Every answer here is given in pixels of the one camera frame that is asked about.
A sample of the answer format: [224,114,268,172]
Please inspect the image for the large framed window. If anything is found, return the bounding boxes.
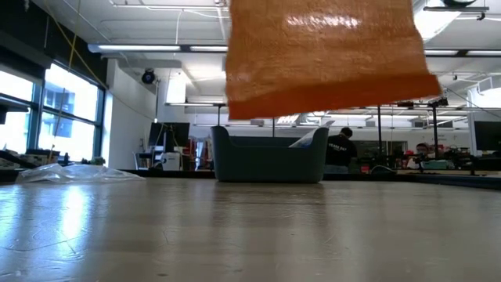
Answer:
[0,62,106,161]

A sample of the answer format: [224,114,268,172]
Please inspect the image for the black aluminium table frame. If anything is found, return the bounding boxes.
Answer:
[0,167,501,191]

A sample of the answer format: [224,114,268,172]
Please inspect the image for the cluttered workbench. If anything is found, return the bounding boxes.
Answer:
[358,140,501,172]

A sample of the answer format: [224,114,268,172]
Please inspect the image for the long ceiling light strip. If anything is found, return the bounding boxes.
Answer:
[189,45,229,54]
[88,43,183,54]

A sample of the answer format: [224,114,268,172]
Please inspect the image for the white box device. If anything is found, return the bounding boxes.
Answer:
[161,152,181,172]

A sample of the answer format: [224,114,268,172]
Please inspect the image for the dark teal plastic bin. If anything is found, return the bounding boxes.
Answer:
[210,125,330,184]

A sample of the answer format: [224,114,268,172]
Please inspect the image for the orange elastic bandage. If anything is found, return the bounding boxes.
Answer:
[225,0,443,121]

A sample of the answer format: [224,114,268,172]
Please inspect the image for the person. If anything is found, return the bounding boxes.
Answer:
[406,143,431,169]
[325,126,358,175]

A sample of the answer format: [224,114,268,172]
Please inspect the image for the black stand pole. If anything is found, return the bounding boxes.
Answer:
[377,105,383,156]
[426,97,449,157]

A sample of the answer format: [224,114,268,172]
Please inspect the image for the black computer monitor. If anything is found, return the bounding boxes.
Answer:
[473,120,501,152]
[147,121,191,148]

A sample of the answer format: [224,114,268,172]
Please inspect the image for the cluttered window bench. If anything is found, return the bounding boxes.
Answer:
[0,147,106,170]

